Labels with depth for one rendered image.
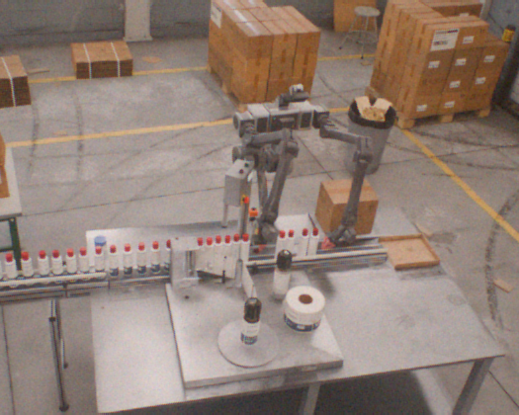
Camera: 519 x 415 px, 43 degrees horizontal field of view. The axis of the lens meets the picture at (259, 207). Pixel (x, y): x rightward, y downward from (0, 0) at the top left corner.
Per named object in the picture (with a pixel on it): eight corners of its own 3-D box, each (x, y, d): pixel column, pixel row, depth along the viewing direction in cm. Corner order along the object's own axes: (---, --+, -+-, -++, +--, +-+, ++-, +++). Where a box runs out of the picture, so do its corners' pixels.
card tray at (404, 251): (393, 269, 393) (395, 264, 390) (378, 241, 412) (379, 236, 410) (439, 264, 400) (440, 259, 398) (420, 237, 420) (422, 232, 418)
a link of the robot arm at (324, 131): (377, 136, 363) (363, 135, 359) (373, 161, 366) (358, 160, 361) (333, 125, 402) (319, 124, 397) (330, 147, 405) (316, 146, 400)
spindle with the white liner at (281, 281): (273, 300, 354) (279, 259, 336) (269, 289, 361) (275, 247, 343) (289, 298, 356) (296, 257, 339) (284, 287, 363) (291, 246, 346)
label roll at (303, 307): (327, 326, 343) (332, 306, 334) (295, 337, 334) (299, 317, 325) (307, 300, 356) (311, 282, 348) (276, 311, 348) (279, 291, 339)
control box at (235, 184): (222, 203, 353) (224, 174, 341) (234, 187, 366) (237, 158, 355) (239, 208, 350) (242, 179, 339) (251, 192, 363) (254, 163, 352)
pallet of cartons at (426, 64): (402, 131, 706) (428, 30, 638) (362, 96, 766) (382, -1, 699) (488, 118, 752) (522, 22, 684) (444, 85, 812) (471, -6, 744)
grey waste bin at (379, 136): (352, 180, 619) (364, 124, 582) (331, 156, 650) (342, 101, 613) (390, 174, 633) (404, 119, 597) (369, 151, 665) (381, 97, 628)
